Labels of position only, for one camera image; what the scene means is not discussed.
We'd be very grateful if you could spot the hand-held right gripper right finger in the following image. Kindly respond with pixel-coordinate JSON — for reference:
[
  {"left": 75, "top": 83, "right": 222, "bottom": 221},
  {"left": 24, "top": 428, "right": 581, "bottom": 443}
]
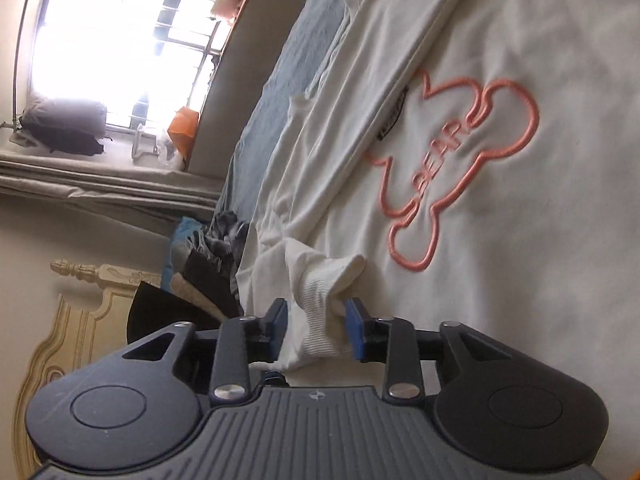
[{"left": 345, "top": 298, "right": 519, "bottom": 404}]

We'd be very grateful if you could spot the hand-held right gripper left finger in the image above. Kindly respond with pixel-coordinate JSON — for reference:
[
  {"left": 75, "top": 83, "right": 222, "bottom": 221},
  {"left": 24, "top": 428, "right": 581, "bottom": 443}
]
[{"left": 122, "top": 298, "right": 289, "bottom": 406}]

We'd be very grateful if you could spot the white sweatshirt with pink outline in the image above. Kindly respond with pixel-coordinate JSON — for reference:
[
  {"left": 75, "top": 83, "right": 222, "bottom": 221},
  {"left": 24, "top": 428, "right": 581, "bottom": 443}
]
[{"left": 235, "top": 0, "right": 640, "bottom": 476}]

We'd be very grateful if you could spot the beige cloth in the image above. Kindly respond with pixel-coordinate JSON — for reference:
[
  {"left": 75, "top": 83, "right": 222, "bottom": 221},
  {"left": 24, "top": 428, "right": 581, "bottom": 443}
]
[{"left": 169, "top": 274, "right": 228, "bottom": 322}]

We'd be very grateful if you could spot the grey plaid cloth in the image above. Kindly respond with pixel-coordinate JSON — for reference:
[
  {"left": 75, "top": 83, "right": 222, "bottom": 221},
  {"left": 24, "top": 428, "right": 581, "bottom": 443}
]
[{"left": 209, "top": 209, "right": 252, "bottom": 263}]

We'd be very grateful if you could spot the blue cloth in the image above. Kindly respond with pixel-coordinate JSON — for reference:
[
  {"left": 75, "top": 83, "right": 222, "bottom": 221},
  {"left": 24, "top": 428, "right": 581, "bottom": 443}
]
[{"left": 171, "top": 216, "right": 208, "bottom": 273}]

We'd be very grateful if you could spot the black garment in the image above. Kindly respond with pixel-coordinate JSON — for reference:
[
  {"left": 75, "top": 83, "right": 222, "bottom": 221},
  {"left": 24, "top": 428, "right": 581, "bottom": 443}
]
[{"left": 126, "top": 249, "right": 240, "bottom": 343}]

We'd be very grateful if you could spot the cream carved headboard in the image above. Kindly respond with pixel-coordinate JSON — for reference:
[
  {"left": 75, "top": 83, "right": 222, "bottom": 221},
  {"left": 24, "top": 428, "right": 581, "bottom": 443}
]
[{"left": 12, "top": 259, "right": 168, "bottom": 478}]

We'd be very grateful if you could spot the orange bag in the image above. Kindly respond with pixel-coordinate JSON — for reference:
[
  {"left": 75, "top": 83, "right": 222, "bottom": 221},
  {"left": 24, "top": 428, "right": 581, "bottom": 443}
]
[{"left": 166, "top": 106, "right": 202, "bottom": 158}]

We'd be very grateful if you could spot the beige curtain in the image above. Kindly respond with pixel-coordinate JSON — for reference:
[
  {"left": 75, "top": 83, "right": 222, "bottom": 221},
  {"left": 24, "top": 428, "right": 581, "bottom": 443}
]
[{"left": 0, "top": 147, "right": 223, "bottom": 221}]

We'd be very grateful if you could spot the pink pot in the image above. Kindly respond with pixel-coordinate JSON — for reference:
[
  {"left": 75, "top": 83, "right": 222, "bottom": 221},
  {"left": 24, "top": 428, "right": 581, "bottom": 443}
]
[{"left": 210, "top": 0, "right": 252, "bottom": 25}]

